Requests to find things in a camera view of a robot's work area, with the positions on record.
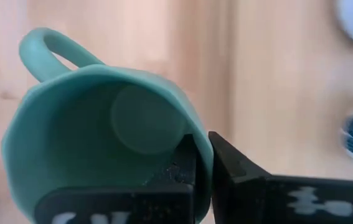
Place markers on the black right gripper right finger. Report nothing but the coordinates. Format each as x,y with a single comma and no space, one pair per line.
241,196

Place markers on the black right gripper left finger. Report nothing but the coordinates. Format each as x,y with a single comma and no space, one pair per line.
176,199

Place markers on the green faceted mug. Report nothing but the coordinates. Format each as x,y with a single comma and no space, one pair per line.
79,140

